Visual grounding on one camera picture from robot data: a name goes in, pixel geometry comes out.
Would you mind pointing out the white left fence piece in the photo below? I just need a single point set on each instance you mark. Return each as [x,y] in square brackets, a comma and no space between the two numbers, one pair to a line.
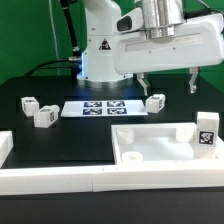
[6,145]

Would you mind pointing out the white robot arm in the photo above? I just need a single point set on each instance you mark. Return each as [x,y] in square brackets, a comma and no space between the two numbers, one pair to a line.
[157,35]

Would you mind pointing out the white square table top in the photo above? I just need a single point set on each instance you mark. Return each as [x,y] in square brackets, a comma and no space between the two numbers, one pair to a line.
[145,143]

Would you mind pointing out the white sheet with markers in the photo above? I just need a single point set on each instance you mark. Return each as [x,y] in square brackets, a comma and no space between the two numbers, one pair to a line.
[103,108]

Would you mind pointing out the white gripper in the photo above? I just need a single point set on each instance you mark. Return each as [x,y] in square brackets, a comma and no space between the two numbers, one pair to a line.
[196,43]

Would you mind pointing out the white front fence bar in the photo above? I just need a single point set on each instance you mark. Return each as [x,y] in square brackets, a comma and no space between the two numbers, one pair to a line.
[111,178]

